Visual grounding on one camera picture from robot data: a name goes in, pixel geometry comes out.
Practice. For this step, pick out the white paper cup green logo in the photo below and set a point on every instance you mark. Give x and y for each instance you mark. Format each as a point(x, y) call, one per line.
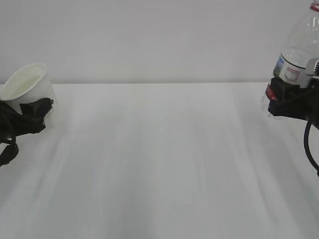
point(27, 85)

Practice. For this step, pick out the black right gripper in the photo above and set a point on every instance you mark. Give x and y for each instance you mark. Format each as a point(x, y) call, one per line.
point(292, 101)

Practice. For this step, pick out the clear water bottle red label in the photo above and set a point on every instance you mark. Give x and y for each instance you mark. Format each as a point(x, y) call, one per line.
point(301, 46)

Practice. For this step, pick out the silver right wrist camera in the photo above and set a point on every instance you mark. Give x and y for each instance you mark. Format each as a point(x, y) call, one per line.
point(312, 67)

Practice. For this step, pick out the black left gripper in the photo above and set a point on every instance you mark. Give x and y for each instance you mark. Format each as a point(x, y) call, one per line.
point(29, 121)

